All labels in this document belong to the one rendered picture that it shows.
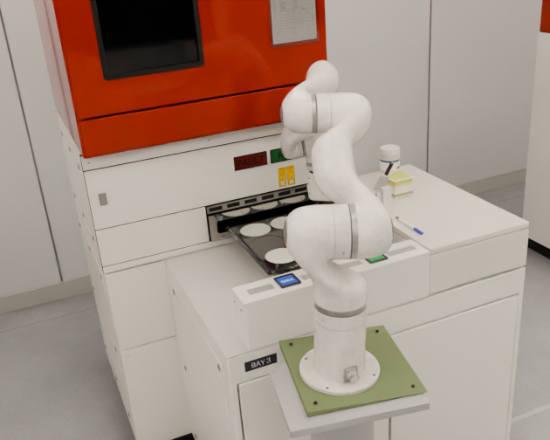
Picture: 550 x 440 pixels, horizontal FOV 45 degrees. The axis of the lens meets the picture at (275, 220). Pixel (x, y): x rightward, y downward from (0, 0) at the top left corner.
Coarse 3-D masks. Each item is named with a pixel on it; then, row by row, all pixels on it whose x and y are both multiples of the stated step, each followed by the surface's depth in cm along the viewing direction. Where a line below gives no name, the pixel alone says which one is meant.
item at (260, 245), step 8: (280, 216) 226; (248, 224) 221; (240, 232) 216; (272, 232) 214; (280, 232) 214; (248, 240) 210; (256, 240) 210; (264, 240) 210; (272, 240) 209; (280, 240) 209; (256, 248) 205; (264, 248) 204; (272, 248) 204; (264, 256) 199; (272, 264) 194; (280, 264) 194; (288, 264) 194
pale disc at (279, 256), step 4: (280, 248) 203; (284, 248) 203; (268, 252) 201; (272, 252) 201; (276, 252) 201; (280, 252) 201; (284, 252) 201; (288, 252) 200; (268, 256) 199; (272, 256) 199; (276, 256) 199; (280, 256) 199; (284, 256) 198; (288, 256) 198; (268, 260) 197; (272, 260) 196; (276, 260) 196; (280, 260) 196; (284, 260) 196; (288, 260) 196; (292, 260) 195
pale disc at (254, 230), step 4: (252, 224) 221; (256, 224) 221; (260, 224) 221; (264, 224) 220; (244, 228) 219; (248, 228) 219; (252, 228) 219; (256, 228) 218; (260, 228) 218; (264, 228) 218; (268, 228) 218; (244, 232) 216; (248, 232) 216; (252, 232) 215; (256, 232) 215; (260, 232) 215; (264, 232) 215; (248, 236) 213; (252, 236) 213; (256, 236) 213
